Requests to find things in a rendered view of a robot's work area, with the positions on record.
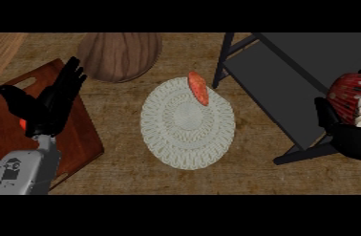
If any pale wooden object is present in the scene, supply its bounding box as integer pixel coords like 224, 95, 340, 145
0, 32, 29, 75

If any white round woven placemat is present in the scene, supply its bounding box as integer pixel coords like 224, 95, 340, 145
138, 75, 237, 171

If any brown wooden bowl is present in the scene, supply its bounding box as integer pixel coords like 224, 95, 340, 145
76, 32, 163, 84

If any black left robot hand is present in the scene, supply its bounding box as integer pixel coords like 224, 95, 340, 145
0, 55, 88, 139

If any red-brown wooden cutting board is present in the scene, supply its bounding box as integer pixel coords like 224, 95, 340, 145
0, 57, 106, 190

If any orange-red oval cupcake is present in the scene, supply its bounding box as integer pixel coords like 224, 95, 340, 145
185, 70, 212, 107

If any red striped round object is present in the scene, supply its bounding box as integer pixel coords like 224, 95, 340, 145
325, 72, 361, 128

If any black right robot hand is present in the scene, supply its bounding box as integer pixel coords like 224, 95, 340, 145
312, 97, 361, 160

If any dark grey tiered shelf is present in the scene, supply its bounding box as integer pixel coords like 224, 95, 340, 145
210, 32, 361, 166

